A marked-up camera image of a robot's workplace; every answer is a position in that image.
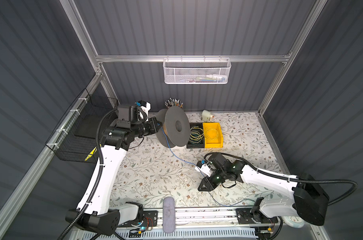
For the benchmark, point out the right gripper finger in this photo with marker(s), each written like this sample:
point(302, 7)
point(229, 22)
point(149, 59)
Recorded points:
point(206, 183)
point(205, 188)

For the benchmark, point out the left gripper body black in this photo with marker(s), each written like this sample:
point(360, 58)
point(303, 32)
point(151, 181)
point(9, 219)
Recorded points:
point(147, 127)

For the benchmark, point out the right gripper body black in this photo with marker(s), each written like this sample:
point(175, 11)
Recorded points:
point(217, 176)

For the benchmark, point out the grey perforated cable spool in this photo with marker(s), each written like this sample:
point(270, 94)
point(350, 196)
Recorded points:
point(175, 130)

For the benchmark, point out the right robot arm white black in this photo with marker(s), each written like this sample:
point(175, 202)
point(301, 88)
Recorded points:
point(302, 196)

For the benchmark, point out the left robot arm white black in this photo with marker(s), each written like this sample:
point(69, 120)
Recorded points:
point(116, 130)

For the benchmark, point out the bundle of pencils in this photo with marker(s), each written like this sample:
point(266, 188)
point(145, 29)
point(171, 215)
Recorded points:
point(173, 103)

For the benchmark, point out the yellow plastic bin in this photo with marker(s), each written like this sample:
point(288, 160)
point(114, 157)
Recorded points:
point(213, 135)

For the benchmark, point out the grey fuzzy oblong brush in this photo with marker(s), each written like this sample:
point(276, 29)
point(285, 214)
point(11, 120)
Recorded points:
point(168, 217)

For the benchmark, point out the black plastic bin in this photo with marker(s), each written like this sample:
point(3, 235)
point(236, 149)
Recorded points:
point(196, 137)

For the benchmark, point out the pale green pencil sharpener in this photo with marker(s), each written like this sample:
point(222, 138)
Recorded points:
point(207, 116)

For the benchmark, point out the black pad in basket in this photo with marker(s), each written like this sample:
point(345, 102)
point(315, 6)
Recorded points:
point(88, 127)

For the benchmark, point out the yellow black striped tool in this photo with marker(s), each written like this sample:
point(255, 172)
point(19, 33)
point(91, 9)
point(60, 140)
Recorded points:
point(91, 154)

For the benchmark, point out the white round clock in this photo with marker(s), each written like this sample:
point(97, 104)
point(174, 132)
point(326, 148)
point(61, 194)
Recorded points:
point(294, 222)

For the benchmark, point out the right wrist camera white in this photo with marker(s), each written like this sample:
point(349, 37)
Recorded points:
point(203, 168)

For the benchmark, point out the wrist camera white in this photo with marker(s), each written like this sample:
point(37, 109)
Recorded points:
point(203, 168)
point(143, 109)

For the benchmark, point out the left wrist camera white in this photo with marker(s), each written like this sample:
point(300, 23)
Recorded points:
point(143, 109)

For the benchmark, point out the white wire mesh basket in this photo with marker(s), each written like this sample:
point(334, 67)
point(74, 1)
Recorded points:
point(196, 71)

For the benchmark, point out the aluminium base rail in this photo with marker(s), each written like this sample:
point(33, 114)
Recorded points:
point(203, 218)

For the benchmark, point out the black wire wall basket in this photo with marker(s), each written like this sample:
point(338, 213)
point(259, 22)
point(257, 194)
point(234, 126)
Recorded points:
point(74, 138)

